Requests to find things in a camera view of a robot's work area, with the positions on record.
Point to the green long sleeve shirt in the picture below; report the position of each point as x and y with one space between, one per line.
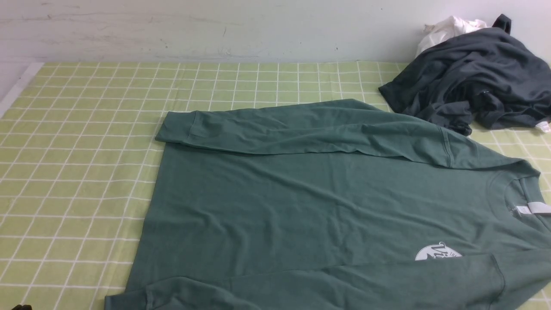
335 206

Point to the green checkered tablecloth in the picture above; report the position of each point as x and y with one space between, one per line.
79 159

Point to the white crumpled cloth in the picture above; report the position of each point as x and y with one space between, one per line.
448 28

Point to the dark grey crumpled garment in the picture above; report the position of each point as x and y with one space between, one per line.
486 76

